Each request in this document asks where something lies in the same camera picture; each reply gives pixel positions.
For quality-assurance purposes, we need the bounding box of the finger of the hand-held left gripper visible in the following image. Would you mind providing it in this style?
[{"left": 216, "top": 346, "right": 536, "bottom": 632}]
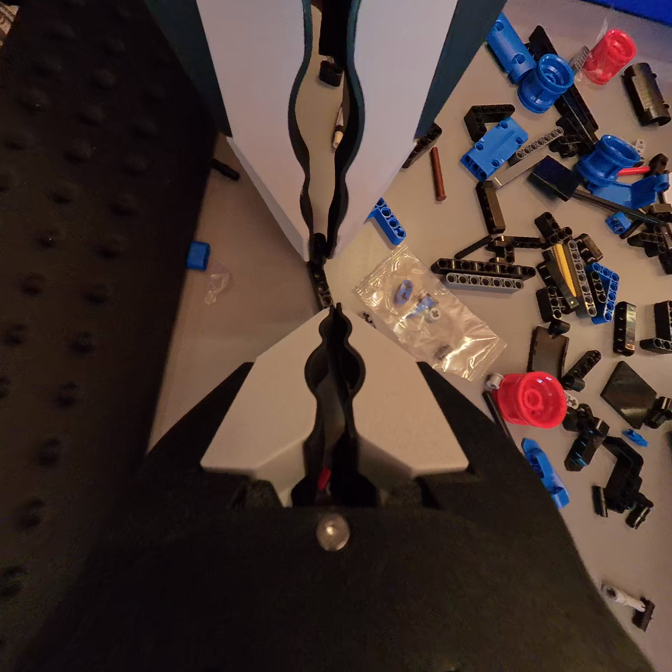
[
  {"left": 196, "top": 0, "right": 317, "bottom": 261},
  {"left": 327, "top": 0, "right": 460, "bottom": 259}
]

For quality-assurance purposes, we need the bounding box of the blue rounded panel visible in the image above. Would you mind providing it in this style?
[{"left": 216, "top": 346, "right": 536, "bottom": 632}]
[{"left": 485, "top": 12, "right": 537, "bottom": 85}]

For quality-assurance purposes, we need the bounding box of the blue short liftarm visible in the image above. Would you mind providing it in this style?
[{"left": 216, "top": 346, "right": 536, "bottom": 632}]
[{"left": 366, "top": 198, "right": 408, "bottom": 245}]

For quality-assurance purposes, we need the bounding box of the black thick beam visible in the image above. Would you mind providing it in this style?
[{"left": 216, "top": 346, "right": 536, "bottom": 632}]
[{"left": 535, "top": 286, "right": 566, "bottom": 322}]

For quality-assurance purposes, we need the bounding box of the red wheel rim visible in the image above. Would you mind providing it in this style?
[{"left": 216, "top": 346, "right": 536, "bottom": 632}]
[
  {"left": 583, "top": 29, "right": 637, "bottom": 85},
  {"left": 496, "top": 372, "right": 569, "bottom": 429}
]

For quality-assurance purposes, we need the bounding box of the black square panel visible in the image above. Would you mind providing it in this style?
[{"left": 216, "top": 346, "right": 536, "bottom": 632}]
[{"left": 600, "top": 360, "right": 660, "bottom": 430}]

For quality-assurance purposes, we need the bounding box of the black short beam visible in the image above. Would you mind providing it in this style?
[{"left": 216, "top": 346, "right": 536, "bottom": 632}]
[
  {"left": 534, "top": 211, "right": 573, "bottom": 245},
  {"left": 485, "top": 236, "right": 518, "bottom": 264}
]

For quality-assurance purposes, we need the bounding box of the blue flat panel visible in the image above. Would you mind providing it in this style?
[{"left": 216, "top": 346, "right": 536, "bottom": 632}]
[{"left": 460, "top": 117, "right": 530, "bottom": 170}]

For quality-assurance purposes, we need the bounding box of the brown axle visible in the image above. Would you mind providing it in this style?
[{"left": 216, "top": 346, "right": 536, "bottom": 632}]
[{"left": 430, "top": 147, "right": 447, "bottom": 202}]

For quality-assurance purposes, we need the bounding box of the black and grey pin connector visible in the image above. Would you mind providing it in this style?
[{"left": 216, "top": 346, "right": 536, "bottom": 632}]
[{"left": 600, "top": 583, "right": 656, "bottom": 633}]

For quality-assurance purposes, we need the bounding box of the blue fairing panel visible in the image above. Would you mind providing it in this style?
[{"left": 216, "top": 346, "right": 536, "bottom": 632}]
[{"left": 609, "top": 173, "right": 671, "bottom": 209}]

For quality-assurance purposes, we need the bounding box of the black angled liftarm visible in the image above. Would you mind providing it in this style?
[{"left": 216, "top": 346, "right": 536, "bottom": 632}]
[{"left": 401, "top": 122, "right": 443, "bottom": 169}]

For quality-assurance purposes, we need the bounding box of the blue angled beam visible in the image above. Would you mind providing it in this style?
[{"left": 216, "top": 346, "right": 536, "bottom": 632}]
[{"left": 585, "top": 262, "right": 621, "bottom": 321}]

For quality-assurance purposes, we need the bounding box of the black thin axle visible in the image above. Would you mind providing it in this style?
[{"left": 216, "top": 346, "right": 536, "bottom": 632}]
[{"left": 572, "top": 189, "right": 672, "bottom": 219}]

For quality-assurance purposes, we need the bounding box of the grey desk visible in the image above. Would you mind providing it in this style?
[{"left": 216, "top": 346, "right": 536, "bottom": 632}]
[{"left": 147, "top": 0, "right": 672, "bottom": 657}]

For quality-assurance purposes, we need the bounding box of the black short axle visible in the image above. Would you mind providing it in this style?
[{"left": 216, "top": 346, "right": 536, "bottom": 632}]
[{"left": 454, "top": 236, "right": 492, "bottom": 261}]

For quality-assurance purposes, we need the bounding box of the black long studless beam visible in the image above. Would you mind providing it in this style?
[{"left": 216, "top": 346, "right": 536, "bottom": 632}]
[{"left": 527, "top": 25, "right": 600, "bottom": 140}]

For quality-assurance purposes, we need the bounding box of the black and grey brick assembly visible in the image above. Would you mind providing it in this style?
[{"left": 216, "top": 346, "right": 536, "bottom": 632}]
[{"left": 318, "top": 59, "right": 346, "bottom": 152}]

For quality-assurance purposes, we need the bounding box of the black smooth flat panel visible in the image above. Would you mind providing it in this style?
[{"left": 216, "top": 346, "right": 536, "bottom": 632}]
[{"left": 527, "top": 156, "right": 584, "bottom": 201}]

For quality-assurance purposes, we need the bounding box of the black glossy curved panel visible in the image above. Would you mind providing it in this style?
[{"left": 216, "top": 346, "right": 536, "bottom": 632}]
[{"left": 526, "top": 325, "right": 571, "bottom": 379}]

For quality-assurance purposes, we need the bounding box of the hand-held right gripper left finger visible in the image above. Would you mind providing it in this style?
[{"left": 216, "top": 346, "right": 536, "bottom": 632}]
[{"left": 201, "top": 309, "right": 331, "bottom": 507}]

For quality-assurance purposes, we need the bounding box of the clear zip bag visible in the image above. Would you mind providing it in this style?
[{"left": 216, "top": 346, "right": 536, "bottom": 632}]
[{"left": 353, "top": 246, "right": 508, "bottom": 382}]

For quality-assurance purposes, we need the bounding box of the light grey long beam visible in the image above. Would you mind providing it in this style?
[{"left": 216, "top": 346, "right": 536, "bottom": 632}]
[{"left": 493, "top": 126, "right": 566, "bottom": 188}]

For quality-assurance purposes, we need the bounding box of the black thin liftarm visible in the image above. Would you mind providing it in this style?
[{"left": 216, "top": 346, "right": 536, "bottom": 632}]
[{"left": 306, "top": 232, "right": 351, "bottom": 452}]

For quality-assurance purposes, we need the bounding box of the blue wheel rim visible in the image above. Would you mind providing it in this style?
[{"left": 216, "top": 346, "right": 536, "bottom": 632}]
[
  {"left": 575, "top": 135, "right": 644, "bottom": 193},
  {"left": 517, "top": 54, "right": 576, "bottom": 114}
]

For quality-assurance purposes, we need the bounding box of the black long axle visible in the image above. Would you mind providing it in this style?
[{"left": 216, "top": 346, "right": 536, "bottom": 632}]
[{"left": 482, "top": 391, "right": 513, "bottom": 437}]

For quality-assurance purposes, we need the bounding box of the clear plastic scrap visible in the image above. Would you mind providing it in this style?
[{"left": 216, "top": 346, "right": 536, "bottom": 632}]
[{"left": 204, "top": 270, "right": 232, "bottom": 306}]

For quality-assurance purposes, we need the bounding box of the black stubby beam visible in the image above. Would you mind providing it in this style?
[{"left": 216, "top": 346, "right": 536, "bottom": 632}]
[{"left": 612, "top": 302, "right": 639, "bottom": 356}]

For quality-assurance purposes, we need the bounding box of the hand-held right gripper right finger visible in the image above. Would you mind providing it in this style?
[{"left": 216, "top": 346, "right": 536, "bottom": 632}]
[{"left": 335, "top": 305, "right": 469, "bottom": 503}]

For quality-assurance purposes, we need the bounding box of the black rectangular panel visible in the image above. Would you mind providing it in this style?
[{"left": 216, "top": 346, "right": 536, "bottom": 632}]
[{"left": 475, "top": 180, "right": 508, "bottom": 236}]

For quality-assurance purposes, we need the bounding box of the dark grey long beam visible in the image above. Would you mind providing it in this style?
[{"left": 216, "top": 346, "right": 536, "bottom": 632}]
[{"left": 446, "top": 273, "right": 526, "bottom": 293}]

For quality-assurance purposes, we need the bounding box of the black flat liftarm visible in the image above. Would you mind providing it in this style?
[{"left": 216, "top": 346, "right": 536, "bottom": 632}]
[{"left": 561, "top": 349, "right": 603, "bottom": 392}]

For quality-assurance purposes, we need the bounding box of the dark grey beam with holes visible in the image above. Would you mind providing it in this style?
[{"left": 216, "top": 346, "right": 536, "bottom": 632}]
[{"left": 567, "top": 239, "right": 600, "bottom": 319}]

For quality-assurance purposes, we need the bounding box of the yellow axle rod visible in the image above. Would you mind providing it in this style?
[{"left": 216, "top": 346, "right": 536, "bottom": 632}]
[{"left": 554, "top": 244, "right": 579, "bottom": 306}]

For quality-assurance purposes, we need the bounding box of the black short liftarm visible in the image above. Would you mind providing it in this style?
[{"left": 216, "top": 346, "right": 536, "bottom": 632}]
[{"left": 463, "top": 104, "right": 517, "bottom": 143}]

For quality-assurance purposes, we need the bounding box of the blue wedge panel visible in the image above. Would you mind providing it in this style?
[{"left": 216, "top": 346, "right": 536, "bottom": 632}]
[{"left": 521, "top": 438, "right": 571, "bottom": 509}]

